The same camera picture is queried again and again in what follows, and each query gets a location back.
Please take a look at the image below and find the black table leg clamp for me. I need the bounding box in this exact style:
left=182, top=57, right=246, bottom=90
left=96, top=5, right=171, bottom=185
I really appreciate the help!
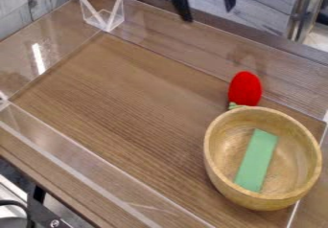
left=0, top=187, right=74, bottom=228

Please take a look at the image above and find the metal stand in background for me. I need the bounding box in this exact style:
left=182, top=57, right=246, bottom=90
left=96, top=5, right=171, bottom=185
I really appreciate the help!
left=285, top=0, right=322, bottom=43

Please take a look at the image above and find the red plush strawberry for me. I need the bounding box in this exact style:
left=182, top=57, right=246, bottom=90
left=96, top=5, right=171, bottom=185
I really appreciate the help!
left=227, top=71, right=262, bottom=109

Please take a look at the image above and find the wooden bowl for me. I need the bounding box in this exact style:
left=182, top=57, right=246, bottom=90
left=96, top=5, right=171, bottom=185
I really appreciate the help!
left=203, top=106, right=322, bottom=211

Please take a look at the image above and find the green rectangular block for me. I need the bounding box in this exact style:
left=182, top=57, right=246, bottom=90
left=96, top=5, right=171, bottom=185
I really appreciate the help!
left=234, top=129, right=278, bottom=193

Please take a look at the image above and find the clear acrylic tray wall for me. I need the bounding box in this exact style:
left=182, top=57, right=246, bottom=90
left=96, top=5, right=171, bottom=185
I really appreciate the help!
left=0, top=99, right=214, bottom=228

